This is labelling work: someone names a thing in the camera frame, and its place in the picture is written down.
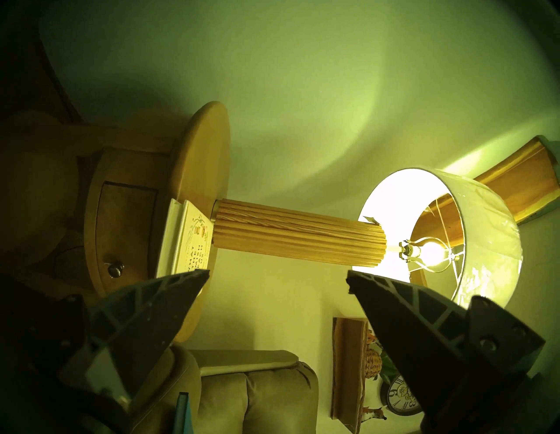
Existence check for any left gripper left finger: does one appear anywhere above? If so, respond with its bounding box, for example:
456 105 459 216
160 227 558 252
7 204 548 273
26 269 210 412

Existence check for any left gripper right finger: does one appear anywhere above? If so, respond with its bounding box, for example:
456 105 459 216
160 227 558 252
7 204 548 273
346 270 546 434

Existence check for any white hardcover Amish book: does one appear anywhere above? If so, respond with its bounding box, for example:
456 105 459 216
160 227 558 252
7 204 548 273
155 198 215 280

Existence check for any blue Rumi poems book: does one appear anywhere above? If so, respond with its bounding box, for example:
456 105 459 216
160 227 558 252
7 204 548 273
173 392 193 434

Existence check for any beige leather sofa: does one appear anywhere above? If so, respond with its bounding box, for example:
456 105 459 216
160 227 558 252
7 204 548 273
127 343 319 434

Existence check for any green plant in wicker pot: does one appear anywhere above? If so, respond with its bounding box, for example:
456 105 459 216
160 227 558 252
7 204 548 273
365 339 407 383

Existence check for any wooden lamp with white shade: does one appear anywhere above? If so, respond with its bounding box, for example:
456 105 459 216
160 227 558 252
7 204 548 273
210 166 523 309

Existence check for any round wooden side table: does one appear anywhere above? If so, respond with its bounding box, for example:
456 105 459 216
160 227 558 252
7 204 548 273
9 101 231 344

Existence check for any black round wall clock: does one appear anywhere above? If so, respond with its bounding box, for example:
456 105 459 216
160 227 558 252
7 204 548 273
380 374 424 416

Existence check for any live-edge wooden wall shelf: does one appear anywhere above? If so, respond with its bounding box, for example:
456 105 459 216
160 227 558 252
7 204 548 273
330 317 369 423

